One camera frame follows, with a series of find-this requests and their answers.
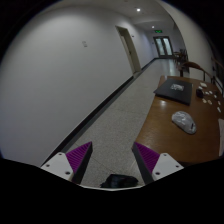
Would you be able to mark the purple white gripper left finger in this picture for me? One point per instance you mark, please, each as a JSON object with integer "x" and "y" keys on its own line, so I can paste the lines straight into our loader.
{"x": 70, "y": 166}

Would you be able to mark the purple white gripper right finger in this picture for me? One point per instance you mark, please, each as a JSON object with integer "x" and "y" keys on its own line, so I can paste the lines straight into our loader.
{"x": 154, "y": 166}

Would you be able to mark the white computer mouse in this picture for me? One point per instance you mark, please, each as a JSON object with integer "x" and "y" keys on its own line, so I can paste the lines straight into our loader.
{"x": 185, "y": 122}

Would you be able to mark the black bag on floor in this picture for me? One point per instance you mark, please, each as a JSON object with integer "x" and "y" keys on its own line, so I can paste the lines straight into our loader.
{"x": 119, "y": 181}

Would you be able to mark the clear plastic bag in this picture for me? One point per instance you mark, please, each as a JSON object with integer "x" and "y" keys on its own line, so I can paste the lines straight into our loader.
{"x": 177, "y": 87}

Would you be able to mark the small black box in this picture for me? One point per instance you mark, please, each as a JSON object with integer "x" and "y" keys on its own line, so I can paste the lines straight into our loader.
{"x": 199, "y": 93}

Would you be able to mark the beige side door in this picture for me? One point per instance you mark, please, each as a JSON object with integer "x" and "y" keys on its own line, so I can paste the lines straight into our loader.
{"x": 129, "y": 49}

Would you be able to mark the wooden chair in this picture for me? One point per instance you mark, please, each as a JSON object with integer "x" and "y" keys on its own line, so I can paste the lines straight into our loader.
{"x": 195, "y": 66}

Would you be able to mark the double glass exit door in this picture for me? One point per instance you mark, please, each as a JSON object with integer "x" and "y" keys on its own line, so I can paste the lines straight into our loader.
{"x": 164, "y": 47}

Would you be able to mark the green exit sign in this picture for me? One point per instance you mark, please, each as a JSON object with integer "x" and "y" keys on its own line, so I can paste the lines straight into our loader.
{"x": 158, "y": 31}

